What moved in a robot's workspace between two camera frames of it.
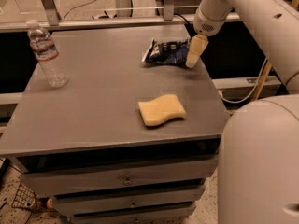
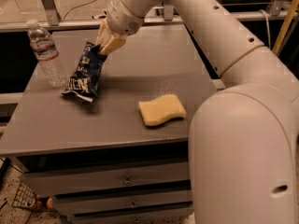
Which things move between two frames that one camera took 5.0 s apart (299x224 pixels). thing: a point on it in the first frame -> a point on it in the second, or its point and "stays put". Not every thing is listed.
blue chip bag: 167,50 -> 84,80
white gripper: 207,26 -> 121,16
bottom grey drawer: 175,216 stays put
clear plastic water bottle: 48,55 stays put
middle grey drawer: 123,201 stays put
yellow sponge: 161,109 stays put
